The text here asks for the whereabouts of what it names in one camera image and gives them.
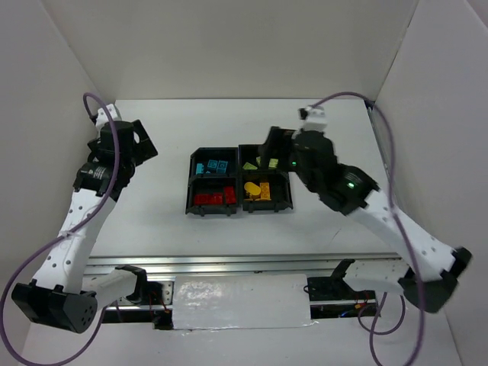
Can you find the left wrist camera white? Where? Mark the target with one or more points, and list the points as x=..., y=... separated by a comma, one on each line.
x=103, y=114

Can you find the aluminium frame rail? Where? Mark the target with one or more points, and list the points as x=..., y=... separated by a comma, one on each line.
x=228, y=264

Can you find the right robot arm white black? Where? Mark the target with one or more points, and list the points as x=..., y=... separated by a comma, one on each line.
x=428, y=270

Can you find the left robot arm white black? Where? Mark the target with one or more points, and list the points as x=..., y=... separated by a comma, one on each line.
x=57, y=295

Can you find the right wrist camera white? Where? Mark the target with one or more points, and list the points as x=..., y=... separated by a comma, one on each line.
x=312, y=118

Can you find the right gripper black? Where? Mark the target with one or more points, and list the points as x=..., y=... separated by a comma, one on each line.
x=275, y=141

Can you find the red teal green lego stack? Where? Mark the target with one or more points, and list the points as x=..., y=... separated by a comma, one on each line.
x=215, y=198

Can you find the white foil covered board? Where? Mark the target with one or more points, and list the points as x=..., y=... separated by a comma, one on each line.
x=258, y=301

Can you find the teal rounded lego brick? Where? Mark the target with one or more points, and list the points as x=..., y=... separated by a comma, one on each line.
x=221, y=167

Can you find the orange flat lego plate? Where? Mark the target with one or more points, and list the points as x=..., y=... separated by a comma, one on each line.
x=265, y=193

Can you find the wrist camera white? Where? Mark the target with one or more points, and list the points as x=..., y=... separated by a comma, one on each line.
x=312, y=118
x=103, y=114

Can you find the lime lego tile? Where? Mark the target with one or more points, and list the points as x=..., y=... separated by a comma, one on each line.
x=249, y=166

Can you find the yellow rounded lego brick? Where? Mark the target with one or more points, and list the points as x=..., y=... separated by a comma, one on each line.
x=252, y=191

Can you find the red flower lego brick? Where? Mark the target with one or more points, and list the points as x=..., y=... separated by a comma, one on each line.
x=201, y=199

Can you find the lime green lego plate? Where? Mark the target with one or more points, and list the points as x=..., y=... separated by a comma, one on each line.
x=273, y=163

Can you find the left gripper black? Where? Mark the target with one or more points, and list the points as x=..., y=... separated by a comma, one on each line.
x=144, y=141

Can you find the black four compartment tray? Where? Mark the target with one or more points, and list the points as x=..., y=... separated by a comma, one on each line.
x=236, y=176

